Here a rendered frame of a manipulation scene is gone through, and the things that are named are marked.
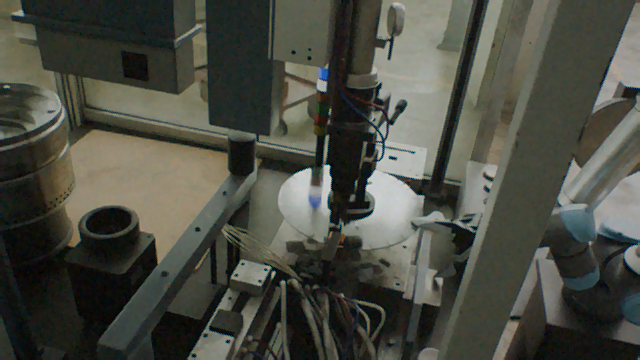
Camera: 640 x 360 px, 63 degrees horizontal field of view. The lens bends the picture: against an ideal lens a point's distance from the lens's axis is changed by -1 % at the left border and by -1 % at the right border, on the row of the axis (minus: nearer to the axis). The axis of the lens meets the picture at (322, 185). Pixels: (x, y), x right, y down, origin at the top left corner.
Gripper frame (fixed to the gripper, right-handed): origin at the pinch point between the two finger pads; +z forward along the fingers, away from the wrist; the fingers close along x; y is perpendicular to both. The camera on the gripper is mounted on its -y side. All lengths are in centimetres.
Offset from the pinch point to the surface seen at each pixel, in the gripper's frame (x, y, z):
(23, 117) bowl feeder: 62, -23, 69
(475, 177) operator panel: -1.1, 37.5, -4.6
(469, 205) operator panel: -2.1, 22.8, -5.7
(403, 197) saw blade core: 9.7, 8.9, 3.5
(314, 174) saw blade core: 21.5, 6.5, 22.2
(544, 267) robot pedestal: -26.7, 28.8, -16.9
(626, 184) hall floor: -116, 248, -24
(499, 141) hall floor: -72, 259, 46
